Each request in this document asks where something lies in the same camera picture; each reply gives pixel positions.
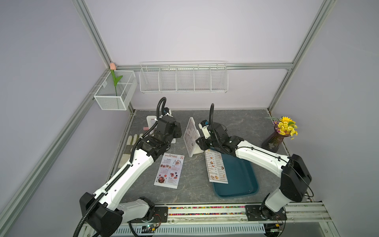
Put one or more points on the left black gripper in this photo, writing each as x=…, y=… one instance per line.
x=177, y=130

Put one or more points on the white mesh wall basket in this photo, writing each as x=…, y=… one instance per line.
x=105, y=94

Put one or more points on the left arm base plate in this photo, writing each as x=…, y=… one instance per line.
x=159, y=214

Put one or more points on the pink artificial tulip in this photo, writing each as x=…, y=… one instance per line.
x=116, y=79

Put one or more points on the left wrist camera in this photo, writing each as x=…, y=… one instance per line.
x=167, y=112

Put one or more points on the white green work glove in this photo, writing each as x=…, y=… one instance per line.
x=131, y=140

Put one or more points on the dim sum menu sheet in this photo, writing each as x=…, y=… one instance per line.
x=191, y=134
x=215, y=167

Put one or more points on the red special menu sheet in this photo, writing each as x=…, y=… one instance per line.
x=169, y=171

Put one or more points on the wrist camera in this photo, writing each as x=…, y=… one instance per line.
x=204, y=128
x=167, y=112

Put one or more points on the yellow flower bouquet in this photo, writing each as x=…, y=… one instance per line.
x=285, y=126

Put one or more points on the teal plastic tray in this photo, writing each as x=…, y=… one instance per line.
x=241, y=179

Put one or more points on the white menu holder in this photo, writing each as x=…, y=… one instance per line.
x=149, y=126
x=197, y=150

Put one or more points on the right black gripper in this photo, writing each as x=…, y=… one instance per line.
x=201, y=143

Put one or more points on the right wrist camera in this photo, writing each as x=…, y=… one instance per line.
x=204, y=128

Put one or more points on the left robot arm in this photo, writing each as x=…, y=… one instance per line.
x=102, y=210

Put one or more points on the dark purple vase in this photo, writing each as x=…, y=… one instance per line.
x=273, y=142

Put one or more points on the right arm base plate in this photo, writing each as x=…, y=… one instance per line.
x=256, y=212

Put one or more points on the white ventilation grille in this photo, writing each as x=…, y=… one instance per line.
x=200, y=230

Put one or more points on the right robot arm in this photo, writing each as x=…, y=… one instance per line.
x=294, y=176

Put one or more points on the white wire wall shelf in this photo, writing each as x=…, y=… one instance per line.
x=184, y=77

